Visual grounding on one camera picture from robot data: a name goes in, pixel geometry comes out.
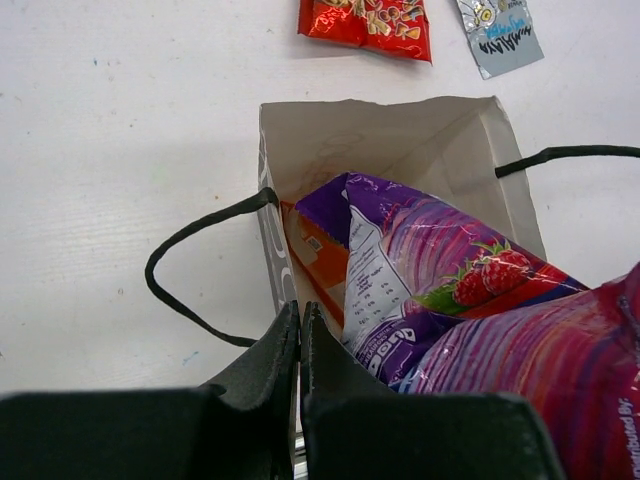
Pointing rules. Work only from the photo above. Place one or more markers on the silver mints sachet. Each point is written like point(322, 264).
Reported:
point(500, 35)

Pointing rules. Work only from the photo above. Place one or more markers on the orange Fox's fruits candy bag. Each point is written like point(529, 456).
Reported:
point(322, 259)

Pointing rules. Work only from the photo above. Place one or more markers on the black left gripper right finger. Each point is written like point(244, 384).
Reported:
point(346, 413)

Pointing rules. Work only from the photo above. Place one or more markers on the white paper coffee bag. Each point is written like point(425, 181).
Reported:
point(462, 150)

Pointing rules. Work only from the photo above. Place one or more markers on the purple Fox's berries candy bag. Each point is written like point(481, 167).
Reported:
point(438, 302)

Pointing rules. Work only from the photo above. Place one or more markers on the red snack packet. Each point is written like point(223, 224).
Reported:
point(392, 27)

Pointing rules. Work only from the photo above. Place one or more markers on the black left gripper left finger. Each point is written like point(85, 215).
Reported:
point(248, 429)

